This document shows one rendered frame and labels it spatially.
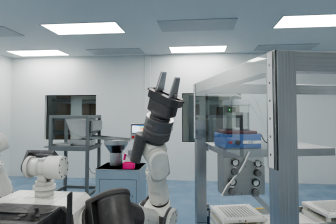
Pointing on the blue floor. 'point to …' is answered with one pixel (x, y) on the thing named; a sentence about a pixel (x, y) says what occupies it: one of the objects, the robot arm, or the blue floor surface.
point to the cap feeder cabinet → (122, 180)
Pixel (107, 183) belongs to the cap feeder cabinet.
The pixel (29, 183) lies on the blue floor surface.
